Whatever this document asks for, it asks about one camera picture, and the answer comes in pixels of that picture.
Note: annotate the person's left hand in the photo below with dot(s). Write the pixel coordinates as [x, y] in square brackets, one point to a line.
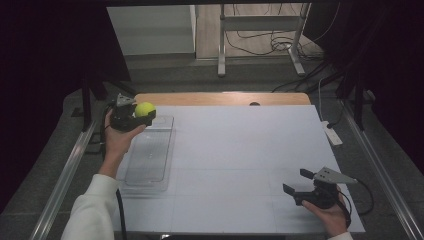
[118, 141]

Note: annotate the black stand leg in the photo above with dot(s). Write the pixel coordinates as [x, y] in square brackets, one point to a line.
[86, 106]
[359, 106]

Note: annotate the wooden table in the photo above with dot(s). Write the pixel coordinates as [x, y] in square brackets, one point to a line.
[216, 99]

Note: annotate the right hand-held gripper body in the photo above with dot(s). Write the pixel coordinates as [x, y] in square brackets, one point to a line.
[330, 176]

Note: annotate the white cabinet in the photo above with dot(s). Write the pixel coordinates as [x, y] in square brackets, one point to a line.
[153, 30]

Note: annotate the grey metal desk frame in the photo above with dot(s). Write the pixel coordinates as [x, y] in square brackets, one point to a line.
[260, 23]

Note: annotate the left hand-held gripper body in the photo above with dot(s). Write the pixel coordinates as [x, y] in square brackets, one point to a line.
[122, 116]

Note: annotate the dark curtain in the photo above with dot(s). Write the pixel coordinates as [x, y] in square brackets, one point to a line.
[390, 73]
[40, 83]

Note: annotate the black floor frame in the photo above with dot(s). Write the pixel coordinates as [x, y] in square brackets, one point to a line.
[95, 143]

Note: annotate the yellow tennis ball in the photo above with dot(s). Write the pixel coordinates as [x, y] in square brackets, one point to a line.
[144, 109]

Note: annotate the aluminium rail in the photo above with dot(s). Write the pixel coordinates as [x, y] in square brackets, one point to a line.
[380, 173]
[63, 180]

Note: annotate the person's right hand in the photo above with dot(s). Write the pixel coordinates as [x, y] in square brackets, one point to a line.
[331, 218]

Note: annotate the white power strip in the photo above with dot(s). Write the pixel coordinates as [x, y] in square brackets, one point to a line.
[331, 134]

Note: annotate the white table mat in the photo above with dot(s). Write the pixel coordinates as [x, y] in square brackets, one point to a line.
[233, 173]

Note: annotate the clear plastic container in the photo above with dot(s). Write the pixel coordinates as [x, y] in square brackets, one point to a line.
[151, 156]

